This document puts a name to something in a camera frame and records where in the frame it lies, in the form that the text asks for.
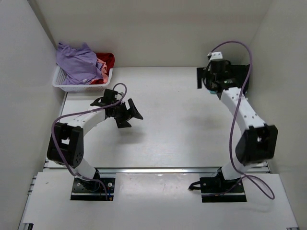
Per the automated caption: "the red t shirt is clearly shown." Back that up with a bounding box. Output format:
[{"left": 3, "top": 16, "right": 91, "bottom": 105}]
[{"left": 90, "top": 53, "right": 115, "bottom": 85}]

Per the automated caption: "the black cable at base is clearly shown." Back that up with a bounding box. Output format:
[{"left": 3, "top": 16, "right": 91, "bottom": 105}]
[{"left": 188, "top": 180, "right": 204, "bottom": 191}]

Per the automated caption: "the white plastic basket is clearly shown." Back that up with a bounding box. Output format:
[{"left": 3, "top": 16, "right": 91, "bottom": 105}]
[{"left": 52, "top": 66, "right": 113, "bottom": 92}]

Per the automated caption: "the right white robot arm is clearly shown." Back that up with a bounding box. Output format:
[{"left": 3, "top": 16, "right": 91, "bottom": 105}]
[{"left": 189, "top": 64, "right": 278, "bottom": 196}]

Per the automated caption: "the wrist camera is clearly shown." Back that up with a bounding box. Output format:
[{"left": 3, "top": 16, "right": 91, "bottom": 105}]
[
  {"left": 207, "top": 52, "right": 231, "bottom": 73},
  {"left": 90, "top": 89, "right": 119, "bottom": 107}
]

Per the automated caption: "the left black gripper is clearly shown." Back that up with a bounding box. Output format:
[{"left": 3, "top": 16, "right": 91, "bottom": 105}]
[{"left": 110, "top": 98, "right": 143, "bottom": 128}]

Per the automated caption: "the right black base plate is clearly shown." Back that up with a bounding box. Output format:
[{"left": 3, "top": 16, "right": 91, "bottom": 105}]
[{"left": 200, "top": 176, "right": 247, "bottom": 203}]

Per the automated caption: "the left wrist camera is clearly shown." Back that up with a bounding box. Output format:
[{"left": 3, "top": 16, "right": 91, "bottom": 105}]
[{"left": 90, "top": 89, "right": 119, "bottom": 107}]

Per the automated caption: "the black t shirt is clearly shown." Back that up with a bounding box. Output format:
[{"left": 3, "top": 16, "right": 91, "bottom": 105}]
[{"left": 226, "top": 64, "right": 250, "bottom": 88}]

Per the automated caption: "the purple t shirt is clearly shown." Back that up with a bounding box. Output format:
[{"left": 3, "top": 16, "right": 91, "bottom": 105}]
[{"left": 56, "top": 43, "right": 103, "bottom": 85}]

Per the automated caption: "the pink t shirt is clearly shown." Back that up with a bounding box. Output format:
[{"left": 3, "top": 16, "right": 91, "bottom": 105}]
[{"left": 97, "top": 59, "right": 108, "bottom": 84}]

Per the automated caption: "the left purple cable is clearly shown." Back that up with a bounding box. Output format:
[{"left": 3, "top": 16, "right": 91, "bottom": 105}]
[{"left": 51, "top": 83, "right": 128, "bottom": 201}]

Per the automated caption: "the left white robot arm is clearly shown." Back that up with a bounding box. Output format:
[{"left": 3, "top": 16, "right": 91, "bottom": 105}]
[{"left": 47, "top": 97, "right": 143, "bottom": 192}]

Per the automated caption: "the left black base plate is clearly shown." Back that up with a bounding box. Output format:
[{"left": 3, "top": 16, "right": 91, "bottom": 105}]
[{"left": 70, "top": 174, "right": 116, "bottom": 201}]

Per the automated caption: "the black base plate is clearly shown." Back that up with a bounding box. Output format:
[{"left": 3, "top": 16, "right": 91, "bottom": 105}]
[
  {"left": 200, "top": 176, "right": 247, "bottom": 203},
  {"left": 70, "top": 174, "right": 116, "bottom": 201}
]

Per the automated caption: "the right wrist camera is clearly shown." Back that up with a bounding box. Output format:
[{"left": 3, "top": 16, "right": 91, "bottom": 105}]
[{"left": 207, "top": 52, "right": 231, "bottom": 73}]

